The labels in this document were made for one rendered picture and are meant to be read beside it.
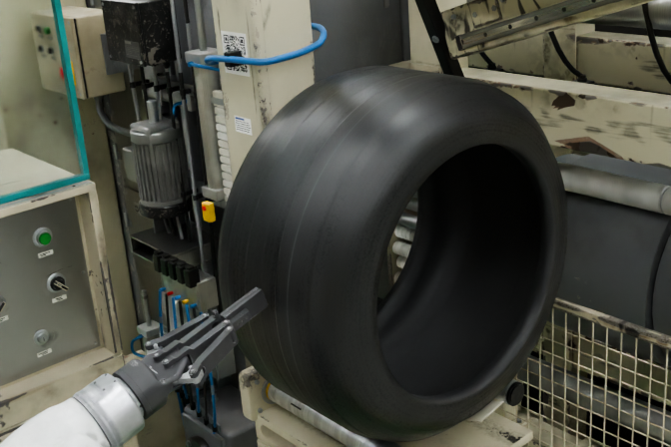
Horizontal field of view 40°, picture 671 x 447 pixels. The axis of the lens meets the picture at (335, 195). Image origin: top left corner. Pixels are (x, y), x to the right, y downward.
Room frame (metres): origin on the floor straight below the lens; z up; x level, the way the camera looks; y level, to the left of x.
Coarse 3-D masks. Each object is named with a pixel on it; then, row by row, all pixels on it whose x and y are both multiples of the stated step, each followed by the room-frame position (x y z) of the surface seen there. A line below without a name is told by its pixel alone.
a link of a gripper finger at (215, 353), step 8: (232, 328) 1.14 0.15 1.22; (224, 336) 1.13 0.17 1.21; (216, 344) 1.11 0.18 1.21; (224, 344) 1.12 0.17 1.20; (232, 344) 1.13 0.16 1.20; (208, 352) 1.10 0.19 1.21; (216, 352) 1.11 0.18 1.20; (224, 352) 1.12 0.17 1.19; (200, 360) 1.09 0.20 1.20; (208, 360) 1.09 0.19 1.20; (216, 360) 1.10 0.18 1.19; (192, 368) 1.08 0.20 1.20; (200, 368) 1.08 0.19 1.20; (208, 368) 1.09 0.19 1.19; (192, 376) 1.06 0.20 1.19; (200, 384) 1.07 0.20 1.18
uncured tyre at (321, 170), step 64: (320, 128) 1.32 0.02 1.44; (384, 128) 1.26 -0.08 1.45; (448, 128) 1.29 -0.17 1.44; (512, 128) 1.38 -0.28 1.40; (256, 192) 1.31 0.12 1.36; (320, 192) 1.22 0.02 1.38; (384, 192) 1.21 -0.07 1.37; (448, 192) 1.69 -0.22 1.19; (512, 192) 1.60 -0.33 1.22; (256, 256) 1.25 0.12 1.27; (320, 256) 1.17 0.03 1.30; (448, 256) 1.67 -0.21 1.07; (512, 256) 1.58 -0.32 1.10; (256, 320) 1.25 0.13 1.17; (320, 320) 1.16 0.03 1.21; (384, 320) 1.58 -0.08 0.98; (448, 320) 1.59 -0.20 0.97; (512, 320) 1.51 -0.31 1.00; (320, 384) 1.17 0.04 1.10; (384, 384) 1.19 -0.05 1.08; (448, 384) 1.44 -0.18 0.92
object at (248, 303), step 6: (252, 294) 1.20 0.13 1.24; (258, 294) 1.20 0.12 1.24; (264, 294) 1.21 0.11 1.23; (246, 300) 1.19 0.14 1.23; (252, 300) 1.19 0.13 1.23; (258, 300) 1.20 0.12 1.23; (264, 300) 1.21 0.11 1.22; (240, 306) 1.18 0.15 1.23; (246, 306) 1.19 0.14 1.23; (252, 306) 1.19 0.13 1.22; (258, 306) 1.20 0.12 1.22; (264, 306) 1.21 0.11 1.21; (228, 312) 1.17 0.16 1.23; (234, 312) 1.17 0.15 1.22; (252, 312) 1.19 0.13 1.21; (258, 312) 1.20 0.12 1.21; (228, 318) 1.17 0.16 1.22
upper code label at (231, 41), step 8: (224, 32) 1.63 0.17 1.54; (232, 32) 1.61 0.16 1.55; (224, 40) 1.64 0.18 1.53; (232, 40) 1.62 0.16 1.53; (240, 40) 1.60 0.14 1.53; (224, 48) 1.64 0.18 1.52; (232, 48) 1.62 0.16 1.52; (240, 48) 1.60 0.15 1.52; (232, 72) 1.62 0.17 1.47; (240, 72) 1.61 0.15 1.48; (248, 72) 1.59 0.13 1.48
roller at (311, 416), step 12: (276, 396) 1.47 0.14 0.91; (288, 396) 1.45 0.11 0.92; (288, 408) 1.44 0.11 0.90; (300, 408) 1.42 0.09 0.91; (312, 420) 1.39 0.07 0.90; (324, 420) 1.37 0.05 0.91; (336, 432) 1.34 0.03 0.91; (348, 432) 1.32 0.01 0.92; (348, 444) 1.32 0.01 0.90; (360, 444) 1.30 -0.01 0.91; (372, 444) 1.28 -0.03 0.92; (384, 444) 1.27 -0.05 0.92; (396, 444) 1.27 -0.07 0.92
